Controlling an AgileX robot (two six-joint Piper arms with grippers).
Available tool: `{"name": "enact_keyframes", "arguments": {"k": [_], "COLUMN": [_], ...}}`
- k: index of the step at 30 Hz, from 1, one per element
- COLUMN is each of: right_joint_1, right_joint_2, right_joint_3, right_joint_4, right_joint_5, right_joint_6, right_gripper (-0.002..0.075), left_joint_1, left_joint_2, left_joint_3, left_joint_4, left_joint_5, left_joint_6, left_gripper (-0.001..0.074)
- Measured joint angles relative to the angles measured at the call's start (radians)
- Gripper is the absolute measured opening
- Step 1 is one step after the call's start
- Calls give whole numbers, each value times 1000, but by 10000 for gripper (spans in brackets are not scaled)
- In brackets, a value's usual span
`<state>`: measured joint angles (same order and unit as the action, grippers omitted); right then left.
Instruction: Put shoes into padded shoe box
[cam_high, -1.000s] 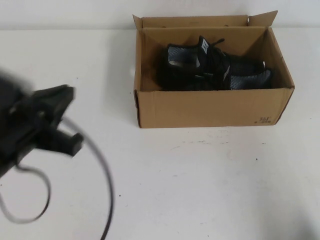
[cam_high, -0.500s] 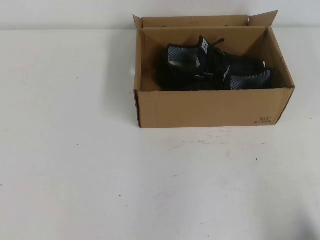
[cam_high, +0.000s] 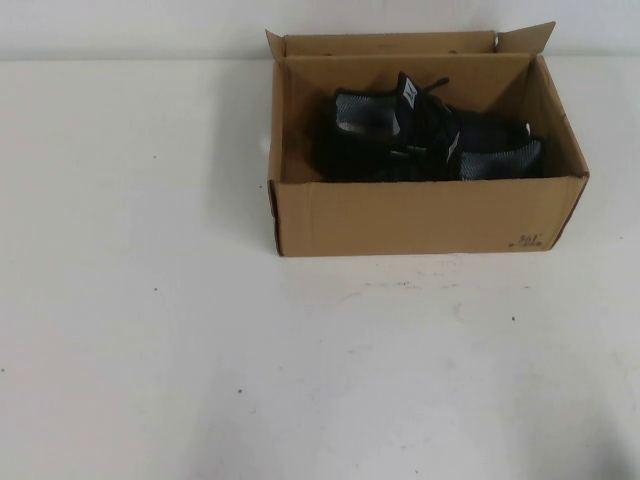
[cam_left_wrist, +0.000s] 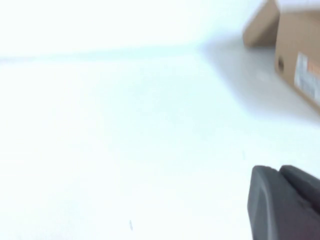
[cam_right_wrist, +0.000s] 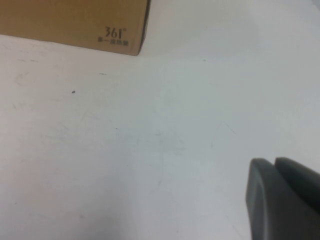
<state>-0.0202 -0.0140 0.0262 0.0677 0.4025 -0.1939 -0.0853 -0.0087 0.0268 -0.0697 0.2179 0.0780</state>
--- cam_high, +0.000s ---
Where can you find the black knit sneaker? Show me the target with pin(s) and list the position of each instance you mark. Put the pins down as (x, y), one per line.
(370, 112)
(500, 160)

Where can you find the brown cardboard shoe box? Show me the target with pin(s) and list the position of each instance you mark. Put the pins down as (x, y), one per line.
(400, 220)

